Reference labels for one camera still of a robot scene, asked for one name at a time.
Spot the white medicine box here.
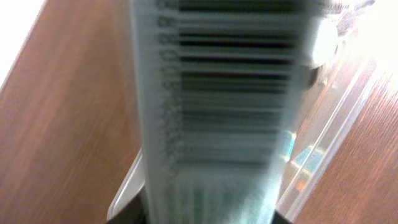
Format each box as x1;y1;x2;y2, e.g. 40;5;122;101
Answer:
129;0;322;224

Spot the clear plastic container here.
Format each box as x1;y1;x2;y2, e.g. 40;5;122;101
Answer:
107;1;397;223

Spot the gold lid balm jar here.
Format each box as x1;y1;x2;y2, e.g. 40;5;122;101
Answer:
279;131;325;196

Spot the dark bottle white cap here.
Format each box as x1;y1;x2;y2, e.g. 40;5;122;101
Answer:
304;16;338;89

